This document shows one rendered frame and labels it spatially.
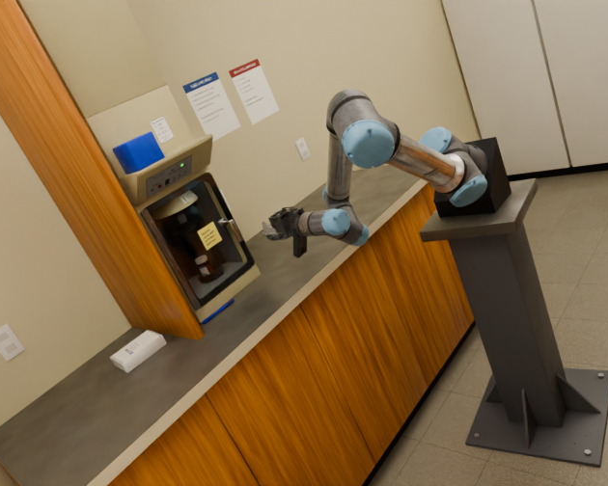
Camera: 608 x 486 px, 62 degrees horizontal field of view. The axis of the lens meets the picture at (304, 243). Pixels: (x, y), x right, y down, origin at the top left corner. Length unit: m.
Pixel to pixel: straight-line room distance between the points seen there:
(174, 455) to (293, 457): 0.47
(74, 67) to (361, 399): 1.52
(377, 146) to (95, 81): 0.93
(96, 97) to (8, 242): 0.63
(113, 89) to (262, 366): 1.00
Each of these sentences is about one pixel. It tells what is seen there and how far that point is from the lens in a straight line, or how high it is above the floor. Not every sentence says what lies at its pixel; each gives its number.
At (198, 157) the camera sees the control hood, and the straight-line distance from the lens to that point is 1.79.
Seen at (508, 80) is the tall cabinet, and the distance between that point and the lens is 4.25.
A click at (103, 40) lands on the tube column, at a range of 1.82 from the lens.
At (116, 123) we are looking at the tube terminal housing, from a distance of 1.75.
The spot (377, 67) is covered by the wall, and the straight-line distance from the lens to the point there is 3.47.
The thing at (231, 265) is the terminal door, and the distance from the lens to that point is 1.90.
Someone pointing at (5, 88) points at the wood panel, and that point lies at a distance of 1.91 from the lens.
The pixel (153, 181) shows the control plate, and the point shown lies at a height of 1.46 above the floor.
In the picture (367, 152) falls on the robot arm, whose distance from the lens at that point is 1.25.
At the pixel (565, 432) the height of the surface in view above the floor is 0.01.
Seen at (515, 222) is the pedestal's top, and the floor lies 0.93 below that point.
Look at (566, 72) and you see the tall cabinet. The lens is 4.13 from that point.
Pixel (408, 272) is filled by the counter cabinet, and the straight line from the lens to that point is 2.27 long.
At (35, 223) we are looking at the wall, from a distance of 2.07.
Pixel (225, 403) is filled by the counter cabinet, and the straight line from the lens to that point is 1.63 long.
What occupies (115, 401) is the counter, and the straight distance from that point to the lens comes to 1.71.
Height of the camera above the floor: 1.65
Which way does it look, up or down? 20 degrees down
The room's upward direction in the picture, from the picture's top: 24 degrees counter-clockwise
